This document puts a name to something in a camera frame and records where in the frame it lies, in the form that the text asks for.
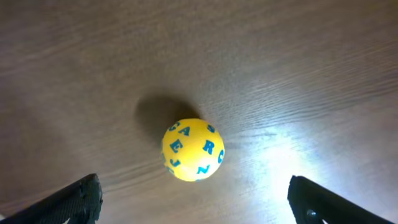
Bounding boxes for yellow ball blue letters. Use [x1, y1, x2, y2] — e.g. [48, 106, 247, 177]
[160, 118, 226, 182]

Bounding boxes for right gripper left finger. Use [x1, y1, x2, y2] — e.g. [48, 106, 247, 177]
[1, 174, 103, 224]

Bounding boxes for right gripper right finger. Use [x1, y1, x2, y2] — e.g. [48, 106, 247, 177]
[287, 175, 392, 224]

